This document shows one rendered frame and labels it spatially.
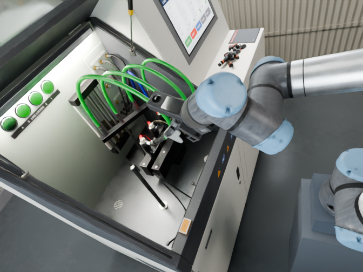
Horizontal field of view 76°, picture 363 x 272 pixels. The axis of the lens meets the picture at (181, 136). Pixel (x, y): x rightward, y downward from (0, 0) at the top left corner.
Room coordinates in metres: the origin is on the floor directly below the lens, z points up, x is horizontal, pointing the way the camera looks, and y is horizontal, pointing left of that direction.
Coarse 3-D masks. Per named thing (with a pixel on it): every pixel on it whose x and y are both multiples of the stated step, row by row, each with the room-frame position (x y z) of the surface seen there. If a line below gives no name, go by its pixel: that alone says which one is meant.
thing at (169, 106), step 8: (152, 96) 0.48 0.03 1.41; (160, 96) 0.47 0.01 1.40; (168, 96) 0.46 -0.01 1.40; (152, 104) 0.46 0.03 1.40; (160, 104) 0.45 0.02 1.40; (168, 104) 0.44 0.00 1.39; (176, 104) 0.43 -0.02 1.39; (160, 112) 0.45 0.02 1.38; (168, 112) 0.42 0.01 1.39; (176, 112) 0.41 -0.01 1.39
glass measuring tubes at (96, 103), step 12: (84, 84) 0.92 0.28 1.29; (96, 84) 0.92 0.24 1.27; (72, 96) 0.87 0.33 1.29; (84, 96) 0.86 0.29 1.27; (96, 96) 0.93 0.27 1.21; (96, 108) 0.90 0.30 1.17; (108, 108) 0.92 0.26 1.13; (108, 120) 0.90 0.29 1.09; (96, 132) 0.85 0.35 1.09; (120, 132) 0.90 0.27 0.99; (108, 144) 0.85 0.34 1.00; (120, 144) 0.86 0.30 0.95
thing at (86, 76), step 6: (78, 78) 0.73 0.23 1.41; (84, 78) 0.70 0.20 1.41; (90, 78) 0.69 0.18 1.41; (96, 78) 0.67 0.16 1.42; (102, 78) 0.65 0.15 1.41; (108, 78) 0.64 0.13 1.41; (78, 84) 0.74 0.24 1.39; (114, 84) 0.63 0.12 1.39; (120, 84) 0.62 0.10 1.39; (78, 90) 0.76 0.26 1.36; (132, 90) 0.60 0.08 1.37; (78, 96) 0.77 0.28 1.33; (138, 96) 0.58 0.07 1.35; (144, 96) 0.58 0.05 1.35; (84, 102) 0.78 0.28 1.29; (84, 108) 0.79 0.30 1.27; (90, 114) 0.79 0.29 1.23; (162, 114) 0.55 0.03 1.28; (96, 120) 0.79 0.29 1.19; (168, 120) 0.54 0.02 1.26
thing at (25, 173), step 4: (0, 156) 0.48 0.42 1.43; (4, 160) 0.48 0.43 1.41; (8, 160) 0.49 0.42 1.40; (12, 164) 0.49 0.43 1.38; (16, 168) 0.50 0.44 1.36; (20, 168) 0.51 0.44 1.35; (24, 172) 0.51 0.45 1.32; (28, 172) 0.52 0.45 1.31; (24, 176) 0.51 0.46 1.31; (32, 176) 0.52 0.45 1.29
